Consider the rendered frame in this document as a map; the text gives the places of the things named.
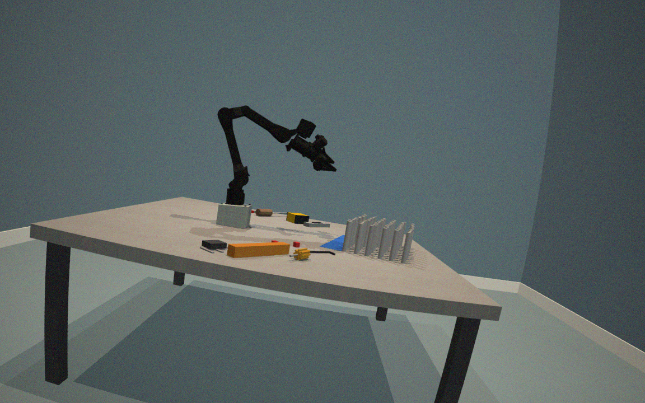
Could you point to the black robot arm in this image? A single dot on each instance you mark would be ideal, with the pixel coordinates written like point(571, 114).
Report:
point(235, 194)

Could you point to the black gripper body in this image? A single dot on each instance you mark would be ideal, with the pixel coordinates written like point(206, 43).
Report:
point(316, 157)

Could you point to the orange rectangular block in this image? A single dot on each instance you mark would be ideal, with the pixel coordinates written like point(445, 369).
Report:
point(257, 249)

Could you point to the blue tape strip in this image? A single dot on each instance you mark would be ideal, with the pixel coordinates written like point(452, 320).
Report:
point(336, 244)

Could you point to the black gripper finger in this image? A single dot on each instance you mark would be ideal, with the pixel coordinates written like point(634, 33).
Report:
point(330, 160)
point(327, 166)

